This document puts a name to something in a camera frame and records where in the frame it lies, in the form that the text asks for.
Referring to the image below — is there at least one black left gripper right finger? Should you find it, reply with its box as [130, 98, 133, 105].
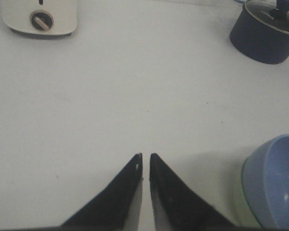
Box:
[149, 153, 238, 228]

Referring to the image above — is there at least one blue plastic bowl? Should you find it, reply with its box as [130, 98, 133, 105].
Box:
[241, 135, 289, 230]

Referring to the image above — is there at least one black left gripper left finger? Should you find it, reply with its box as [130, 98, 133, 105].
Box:
[60, 153, 144, 228]

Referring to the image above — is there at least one glass pot lid blue knob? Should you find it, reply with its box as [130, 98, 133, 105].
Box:
[244, 0, 289, 35]

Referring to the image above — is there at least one dark blue saucepan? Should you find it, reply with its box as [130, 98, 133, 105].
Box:
[230, 0, 289, 64]

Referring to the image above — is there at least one green plastic bowl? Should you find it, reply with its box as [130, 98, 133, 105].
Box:
[233, 163, 262, 228]

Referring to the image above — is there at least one white two-slot toaster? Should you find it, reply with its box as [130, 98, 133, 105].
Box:
[1, 0, 78, 37]

